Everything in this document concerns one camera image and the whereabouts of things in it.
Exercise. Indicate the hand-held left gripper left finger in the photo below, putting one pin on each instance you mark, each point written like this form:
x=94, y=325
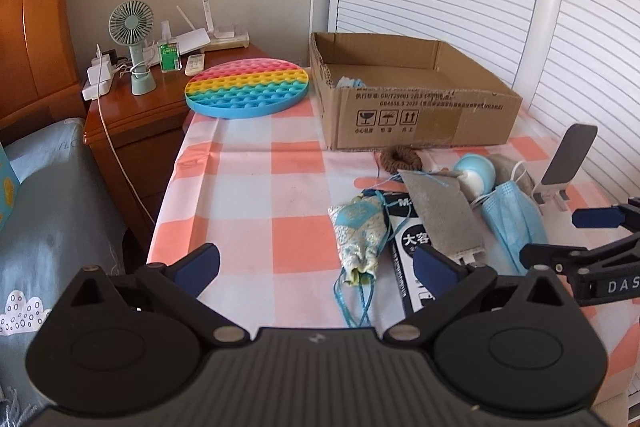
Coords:
x=197, y=264

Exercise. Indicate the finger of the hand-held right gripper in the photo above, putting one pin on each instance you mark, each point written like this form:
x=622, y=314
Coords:
x=550, y=254
x=595, y=217

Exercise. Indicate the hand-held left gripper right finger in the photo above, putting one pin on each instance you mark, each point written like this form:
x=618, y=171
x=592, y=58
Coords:
x=434, y=269

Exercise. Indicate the blue face mask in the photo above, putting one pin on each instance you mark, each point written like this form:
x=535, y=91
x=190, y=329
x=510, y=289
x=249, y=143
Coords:
x=350, y=83
x=515, y=217

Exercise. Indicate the grey felt pouch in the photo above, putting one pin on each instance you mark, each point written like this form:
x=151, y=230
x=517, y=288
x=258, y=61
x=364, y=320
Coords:
x=440, y=212

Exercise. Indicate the floral sachet with blue tassel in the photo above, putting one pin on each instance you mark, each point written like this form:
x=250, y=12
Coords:
x=355, y=227

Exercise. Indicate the grey cloth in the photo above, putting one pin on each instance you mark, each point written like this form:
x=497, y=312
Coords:
x=506, y=164

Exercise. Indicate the light blue ball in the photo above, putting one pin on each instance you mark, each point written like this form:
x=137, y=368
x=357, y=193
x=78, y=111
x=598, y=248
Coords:
x=472, y=167

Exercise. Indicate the brown hair scrunchie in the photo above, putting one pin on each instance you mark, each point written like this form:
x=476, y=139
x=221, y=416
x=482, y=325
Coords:
x=387, y=159

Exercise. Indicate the brown cardboard box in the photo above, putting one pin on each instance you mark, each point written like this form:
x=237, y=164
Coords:
x=425, y=122

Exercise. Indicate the grey phone stand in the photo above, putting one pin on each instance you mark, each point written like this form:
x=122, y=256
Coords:
x=570, y=152

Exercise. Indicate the pink white checkered tablecloth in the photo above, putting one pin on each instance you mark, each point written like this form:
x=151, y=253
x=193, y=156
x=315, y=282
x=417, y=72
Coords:
x=290, y=207

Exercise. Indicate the blue grey bedsheet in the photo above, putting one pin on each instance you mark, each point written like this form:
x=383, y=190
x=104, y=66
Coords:
x=65, y=217

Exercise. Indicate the wooden nightstand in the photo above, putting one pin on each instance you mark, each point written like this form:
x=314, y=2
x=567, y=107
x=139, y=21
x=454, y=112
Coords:
x=135, y=117

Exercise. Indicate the round rainbow pop toy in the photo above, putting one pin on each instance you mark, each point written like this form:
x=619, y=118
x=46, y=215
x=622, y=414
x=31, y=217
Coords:
x=250, y=87

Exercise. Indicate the white remote control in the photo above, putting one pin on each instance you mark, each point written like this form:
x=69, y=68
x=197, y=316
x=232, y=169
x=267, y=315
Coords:
x=195, y=64

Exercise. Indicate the white power strip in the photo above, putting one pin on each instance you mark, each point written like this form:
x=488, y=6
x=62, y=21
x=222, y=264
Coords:
x=97, y=86

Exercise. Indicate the blue yellow pillow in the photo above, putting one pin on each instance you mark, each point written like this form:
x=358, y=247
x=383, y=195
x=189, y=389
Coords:
x=6, y=187

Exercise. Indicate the green card in clear stand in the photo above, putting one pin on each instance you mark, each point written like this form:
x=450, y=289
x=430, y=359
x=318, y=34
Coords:
x=169, y=56

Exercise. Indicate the white router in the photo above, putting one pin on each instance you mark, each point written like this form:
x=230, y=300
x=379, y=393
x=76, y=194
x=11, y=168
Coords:
x=192, y=42

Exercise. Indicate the black power adapter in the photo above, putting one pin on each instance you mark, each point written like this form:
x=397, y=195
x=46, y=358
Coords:
x=113, y=58

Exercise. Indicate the beige tray with white box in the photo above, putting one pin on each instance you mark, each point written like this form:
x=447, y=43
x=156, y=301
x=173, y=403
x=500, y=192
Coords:
x=227, y=38

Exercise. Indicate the green desk fan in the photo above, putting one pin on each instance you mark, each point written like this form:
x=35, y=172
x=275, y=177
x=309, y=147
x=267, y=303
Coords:
x=132, y=27

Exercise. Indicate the wooden headboard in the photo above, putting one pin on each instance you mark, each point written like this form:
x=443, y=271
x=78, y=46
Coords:
x=35, y=32

